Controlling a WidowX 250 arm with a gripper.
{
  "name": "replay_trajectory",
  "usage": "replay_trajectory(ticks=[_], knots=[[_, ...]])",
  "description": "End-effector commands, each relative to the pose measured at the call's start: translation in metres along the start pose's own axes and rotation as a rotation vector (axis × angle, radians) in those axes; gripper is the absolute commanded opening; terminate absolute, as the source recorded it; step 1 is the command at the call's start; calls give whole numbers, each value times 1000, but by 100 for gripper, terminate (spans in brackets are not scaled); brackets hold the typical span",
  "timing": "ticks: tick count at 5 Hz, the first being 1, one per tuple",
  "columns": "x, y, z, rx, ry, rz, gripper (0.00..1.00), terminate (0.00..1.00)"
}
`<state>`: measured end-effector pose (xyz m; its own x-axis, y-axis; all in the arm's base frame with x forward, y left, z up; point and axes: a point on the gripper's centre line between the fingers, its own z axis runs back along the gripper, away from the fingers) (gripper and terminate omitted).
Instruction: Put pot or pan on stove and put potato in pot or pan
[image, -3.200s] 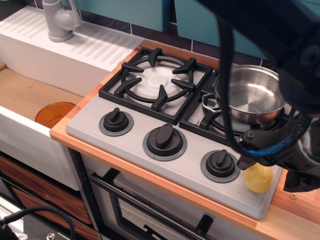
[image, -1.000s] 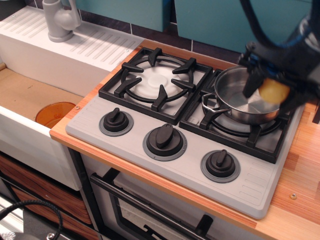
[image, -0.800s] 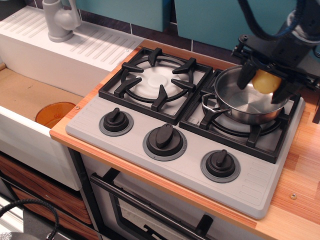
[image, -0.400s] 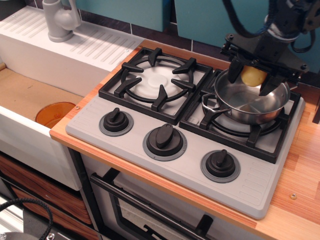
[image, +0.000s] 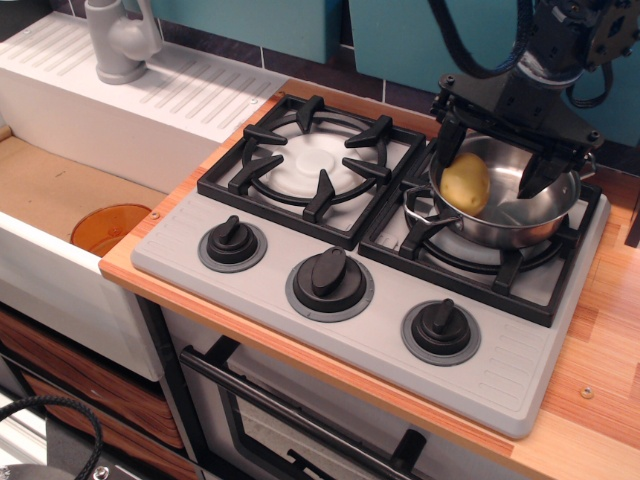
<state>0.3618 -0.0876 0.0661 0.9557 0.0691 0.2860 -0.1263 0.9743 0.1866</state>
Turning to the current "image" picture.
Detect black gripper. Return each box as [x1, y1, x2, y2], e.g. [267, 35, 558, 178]
[433, 54, 603, 199]

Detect yellow potato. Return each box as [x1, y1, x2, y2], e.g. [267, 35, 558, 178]
[439, 153, 490, 216]

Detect stainless steel pot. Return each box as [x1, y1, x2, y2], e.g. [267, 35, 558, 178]
[404, 133, 582, 250]

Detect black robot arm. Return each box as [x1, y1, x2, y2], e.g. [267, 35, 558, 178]
[430, 1, 639, 199]

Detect black right stove knob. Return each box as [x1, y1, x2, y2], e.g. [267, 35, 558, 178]
[401, 298, 481, 367]

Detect black stove knob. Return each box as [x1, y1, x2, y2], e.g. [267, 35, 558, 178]
[401, 298, 481, 367]
[198, 215, 268, 274]
[285, 247, 375, 323]

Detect grey toy stove top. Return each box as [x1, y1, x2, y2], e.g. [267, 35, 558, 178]
[129, 124, 612, 441]

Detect black middle stove knob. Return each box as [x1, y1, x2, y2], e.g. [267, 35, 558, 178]
[285, 247, 375, 323]

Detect black left stove knob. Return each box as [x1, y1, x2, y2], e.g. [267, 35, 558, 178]
[198, 215, 268, 274]

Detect black right burner grate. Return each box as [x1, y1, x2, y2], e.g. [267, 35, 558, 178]
[359, 162, 610, 327]

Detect grey toy faucet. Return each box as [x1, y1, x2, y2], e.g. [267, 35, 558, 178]
[84, 0, 163, 85]

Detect orange plastic sink drain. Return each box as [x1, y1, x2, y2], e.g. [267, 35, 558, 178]
[70, 204, 151, 257]

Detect white toy sink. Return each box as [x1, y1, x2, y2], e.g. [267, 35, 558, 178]
[1, 13, 285, 381]

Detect wooden drawer fronts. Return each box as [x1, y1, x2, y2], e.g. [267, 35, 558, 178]
[1, 305, 198, 479]

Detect oven door with handle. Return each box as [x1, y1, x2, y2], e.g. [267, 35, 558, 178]
[164, 311, 519, 479]

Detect black braided cable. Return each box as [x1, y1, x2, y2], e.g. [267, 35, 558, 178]
[0, 394, 104, 480]

